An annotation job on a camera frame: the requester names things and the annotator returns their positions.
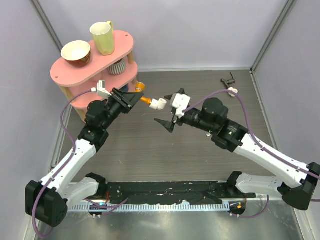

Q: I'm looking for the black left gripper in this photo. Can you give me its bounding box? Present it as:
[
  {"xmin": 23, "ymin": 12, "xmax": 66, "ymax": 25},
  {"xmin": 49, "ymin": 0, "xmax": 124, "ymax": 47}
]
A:
[{"xmin": 101, "ymin": 88, "xmax": 143, "ymax": 130}]

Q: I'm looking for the white PVC elbow fitting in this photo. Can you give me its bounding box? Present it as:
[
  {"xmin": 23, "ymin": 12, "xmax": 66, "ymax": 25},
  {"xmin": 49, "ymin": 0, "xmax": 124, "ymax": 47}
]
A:
[{"xmin": 149, "ymin": 98, "xmax": 167, "ymax": 110}]

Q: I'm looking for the orange faucet with chrome knob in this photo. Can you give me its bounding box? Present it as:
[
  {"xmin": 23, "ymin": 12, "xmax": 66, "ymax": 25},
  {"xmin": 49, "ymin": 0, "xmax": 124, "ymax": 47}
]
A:
[{"xmin": 134, "ymin": 81, "xmax": 153, "ymax": 105}]

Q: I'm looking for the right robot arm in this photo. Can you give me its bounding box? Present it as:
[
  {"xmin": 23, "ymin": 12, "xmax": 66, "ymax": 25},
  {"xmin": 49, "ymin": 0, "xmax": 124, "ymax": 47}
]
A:
[{"xmin": 150, "ymin": 89, "xmax": 320, "ymax": 211}]

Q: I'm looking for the dark faucet with white elbow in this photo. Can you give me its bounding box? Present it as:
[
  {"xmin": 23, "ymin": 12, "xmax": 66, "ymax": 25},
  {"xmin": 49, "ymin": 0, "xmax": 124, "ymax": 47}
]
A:
[{"xmin": 220, "ymin": 72, "xmax": 238, "ymax": 98}]

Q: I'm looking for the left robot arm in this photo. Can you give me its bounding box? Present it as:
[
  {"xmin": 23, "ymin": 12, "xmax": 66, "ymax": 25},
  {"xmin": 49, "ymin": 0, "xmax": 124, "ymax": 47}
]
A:
[{"xmin": 25, "ymin": 88, "xmax": 144, "ymax": 228}]

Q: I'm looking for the dark blue mug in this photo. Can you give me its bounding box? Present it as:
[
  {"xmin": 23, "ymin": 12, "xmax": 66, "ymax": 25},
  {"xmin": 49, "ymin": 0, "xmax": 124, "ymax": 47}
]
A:
[{"xmin": 120, "ymin": 84, "xmax": 129, "ymax": 93}]

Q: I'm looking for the pink three-tier shelf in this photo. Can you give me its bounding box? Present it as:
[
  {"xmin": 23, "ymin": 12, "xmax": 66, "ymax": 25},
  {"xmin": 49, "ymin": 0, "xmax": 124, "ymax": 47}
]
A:
[{"xmin": 50, "ymin": 30, "xmax": 142, "ymax": 123}]

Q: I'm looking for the striped grey bowl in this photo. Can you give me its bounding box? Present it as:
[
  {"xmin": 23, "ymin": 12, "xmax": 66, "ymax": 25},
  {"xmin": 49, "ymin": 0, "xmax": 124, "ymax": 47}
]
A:
[{"xmin": 107, "ymin": 58, "xmax": 127, "ymax": 76}]

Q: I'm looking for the pink cup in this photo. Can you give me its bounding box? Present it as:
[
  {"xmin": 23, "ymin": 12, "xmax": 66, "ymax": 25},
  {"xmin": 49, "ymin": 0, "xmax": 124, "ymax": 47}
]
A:
[{"xmin": 90, "ymin": 72, "xmax": 103, "ymax": 83}]

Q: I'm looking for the red bowl white inside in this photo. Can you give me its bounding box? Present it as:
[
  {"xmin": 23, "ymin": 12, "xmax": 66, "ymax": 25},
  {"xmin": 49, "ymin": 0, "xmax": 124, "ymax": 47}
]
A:
[{"xmin": 60, "ymin": 40, "xmax": 91, "ymax": 68}]

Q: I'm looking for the yellow-green mug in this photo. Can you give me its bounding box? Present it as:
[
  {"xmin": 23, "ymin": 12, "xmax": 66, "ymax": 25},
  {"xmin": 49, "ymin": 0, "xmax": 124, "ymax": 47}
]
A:
[{"xmin": 89, "ymin": 21, "xmax": 115, "ymax": 56}]

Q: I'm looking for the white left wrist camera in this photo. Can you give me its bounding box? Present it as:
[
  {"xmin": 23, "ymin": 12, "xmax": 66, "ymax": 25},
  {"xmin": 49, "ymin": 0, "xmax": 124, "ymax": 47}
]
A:
[{"xmin": 91, "ymin": 80, "xmax": 112, "ymax": 99}]

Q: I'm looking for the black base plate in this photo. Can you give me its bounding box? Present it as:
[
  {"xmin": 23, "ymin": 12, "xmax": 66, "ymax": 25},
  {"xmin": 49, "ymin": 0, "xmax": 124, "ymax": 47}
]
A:
[{"xmin": 88, "ymin": 181, "xmax": 256, "ymax": 205}]

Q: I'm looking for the slotted cable duct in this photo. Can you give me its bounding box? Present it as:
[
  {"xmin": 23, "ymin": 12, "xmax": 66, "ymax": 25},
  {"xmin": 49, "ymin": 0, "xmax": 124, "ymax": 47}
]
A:
[{"xmin": 68, "ymin": 201, "xmax": 230, "ymax": 215}]

